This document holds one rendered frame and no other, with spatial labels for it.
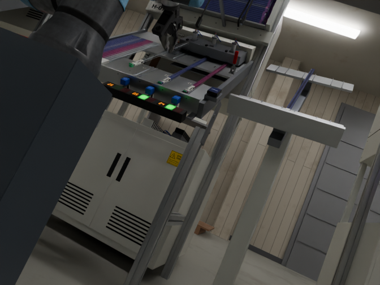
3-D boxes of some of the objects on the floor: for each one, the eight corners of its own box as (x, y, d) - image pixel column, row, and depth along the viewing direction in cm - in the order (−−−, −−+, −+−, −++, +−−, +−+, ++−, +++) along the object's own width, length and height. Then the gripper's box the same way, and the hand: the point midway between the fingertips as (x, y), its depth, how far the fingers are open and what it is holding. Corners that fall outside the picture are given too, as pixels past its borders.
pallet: (211, 234, 449) (214, 227, 451) (207, 240, 365) (211, 230, 367) (138, 199, 475) (141, 192, 477) (119, 197, 391) (122, 188, 393)
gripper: (186, 3, 125) (184, 49, 140) (165, -3, 128) (165, 43, 143) (176, 9, 119) (175, 57, 135) (155, 4, 122) (156, 51, 138)
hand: (167, 50), depth 136 cm, fingers closed, pressing on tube
